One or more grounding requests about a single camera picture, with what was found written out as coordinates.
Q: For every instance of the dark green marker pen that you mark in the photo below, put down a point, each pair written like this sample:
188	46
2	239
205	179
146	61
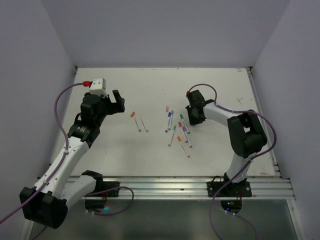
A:
185	123

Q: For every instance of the pink marker pen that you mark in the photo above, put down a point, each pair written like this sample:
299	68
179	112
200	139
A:
183	132

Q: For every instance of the light blue marker pen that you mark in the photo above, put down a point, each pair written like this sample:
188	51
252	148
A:
171	119

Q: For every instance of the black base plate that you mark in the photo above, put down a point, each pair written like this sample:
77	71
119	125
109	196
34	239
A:
232	190
106	189

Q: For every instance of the peach marker pen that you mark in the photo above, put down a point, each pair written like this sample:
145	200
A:
143	124

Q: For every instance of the light green marker pen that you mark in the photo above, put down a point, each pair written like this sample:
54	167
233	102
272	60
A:
172	135

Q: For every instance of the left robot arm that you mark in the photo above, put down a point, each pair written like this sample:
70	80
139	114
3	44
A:
48	201

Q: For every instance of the dark orange marker pen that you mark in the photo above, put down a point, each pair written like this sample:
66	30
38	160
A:
183	147

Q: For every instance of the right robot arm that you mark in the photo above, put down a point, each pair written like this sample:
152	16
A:
246	134

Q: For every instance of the dark purple marker pen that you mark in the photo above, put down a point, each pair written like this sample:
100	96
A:
167	122

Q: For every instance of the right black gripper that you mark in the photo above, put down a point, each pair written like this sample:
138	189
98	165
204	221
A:
192	120

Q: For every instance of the magenta marker pen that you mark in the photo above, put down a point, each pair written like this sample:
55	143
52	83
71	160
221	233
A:
187	137

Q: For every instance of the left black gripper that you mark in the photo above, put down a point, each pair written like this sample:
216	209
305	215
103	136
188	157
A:
114	107

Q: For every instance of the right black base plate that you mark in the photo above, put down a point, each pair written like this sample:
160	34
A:
232	190

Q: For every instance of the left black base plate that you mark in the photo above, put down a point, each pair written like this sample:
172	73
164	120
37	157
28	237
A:
106	189

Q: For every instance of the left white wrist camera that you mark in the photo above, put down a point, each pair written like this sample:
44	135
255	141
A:
98	87

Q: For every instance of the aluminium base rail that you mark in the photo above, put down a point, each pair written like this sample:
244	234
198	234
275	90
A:
188	188

